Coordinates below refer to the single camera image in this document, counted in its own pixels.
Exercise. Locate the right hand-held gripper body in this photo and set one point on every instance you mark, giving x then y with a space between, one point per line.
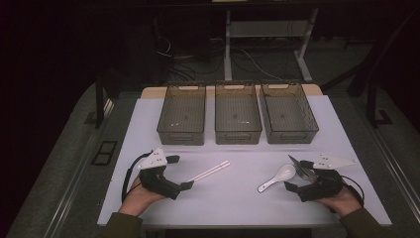
322 186

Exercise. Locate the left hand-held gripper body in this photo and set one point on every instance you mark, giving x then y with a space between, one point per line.
158 181

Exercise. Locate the metal tongs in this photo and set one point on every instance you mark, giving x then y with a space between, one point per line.
302 172

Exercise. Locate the metal knife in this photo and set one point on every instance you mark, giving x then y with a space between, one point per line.
293 159

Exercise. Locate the white ceramic spoon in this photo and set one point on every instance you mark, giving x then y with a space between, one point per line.
285 172

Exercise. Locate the white chopstick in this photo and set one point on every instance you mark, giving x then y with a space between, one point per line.
214 172
211 170

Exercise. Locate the smoky transparent plastic bin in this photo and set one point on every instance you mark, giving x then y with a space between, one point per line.
183 112
237 112
287 112

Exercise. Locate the person's right hand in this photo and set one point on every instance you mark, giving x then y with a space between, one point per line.
343 203

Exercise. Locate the person's left hand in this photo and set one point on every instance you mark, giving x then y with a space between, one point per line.
137 200

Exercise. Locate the black metal stand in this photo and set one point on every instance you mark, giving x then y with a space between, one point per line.
372 105

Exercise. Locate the aluminium floor rail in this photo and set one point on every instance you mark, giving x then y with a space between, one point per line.
396 165
79 172

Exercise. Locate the white metal table frame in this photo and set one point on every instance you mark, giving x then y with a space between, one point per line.
267 29

